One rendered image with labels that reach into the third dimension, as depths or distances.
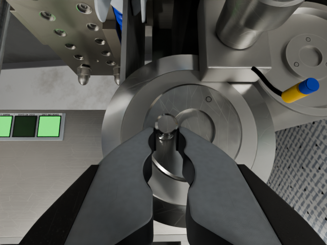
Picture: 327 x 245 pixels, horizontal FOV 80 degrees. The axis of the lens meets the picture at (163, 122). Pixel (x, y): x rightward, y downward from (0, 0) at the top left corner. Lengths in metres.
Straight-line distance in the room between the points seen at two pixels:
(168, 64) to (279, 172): 0.28
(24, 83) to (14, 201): 2.59
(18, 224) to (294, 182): 0.57
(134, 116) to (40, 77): 2.85
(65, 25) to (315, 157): 0.45
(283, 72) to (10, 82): 3.16
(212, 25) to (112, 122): 0.11
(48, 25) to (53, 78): 2.45
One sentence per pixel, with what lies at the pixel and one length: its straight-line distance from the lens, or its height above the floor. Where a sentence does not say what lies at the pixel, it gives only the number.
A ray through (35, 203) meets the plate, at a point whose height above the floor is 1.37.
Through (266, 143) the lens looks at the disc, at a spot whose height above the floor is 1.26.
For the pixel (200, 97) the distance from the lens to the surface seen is 0.16.
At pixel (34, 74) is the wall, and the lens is 3.07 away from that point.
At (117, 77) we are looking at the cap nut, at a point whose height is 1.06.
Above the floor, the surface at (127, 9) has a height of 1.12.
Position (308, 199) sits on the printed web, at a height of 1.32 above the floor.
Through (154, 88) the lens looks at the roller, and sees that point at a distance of 0.17.
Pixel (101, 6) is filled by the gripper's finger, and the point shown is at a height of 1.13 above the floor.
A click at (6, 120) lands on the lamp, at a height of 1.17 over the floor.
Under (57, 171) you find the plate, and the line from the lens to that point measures 0.55.
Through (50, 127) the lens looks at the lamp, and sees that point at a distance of 0.57.
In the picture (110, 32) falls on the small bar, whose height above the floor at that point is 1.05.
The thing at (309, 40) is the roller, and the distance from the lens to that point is 0.25.
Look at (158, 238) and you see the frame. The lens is 0.53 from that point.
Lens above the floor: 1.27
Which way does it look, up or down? 11 degrees down
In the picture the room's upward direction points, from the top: 180 degrees clockwise
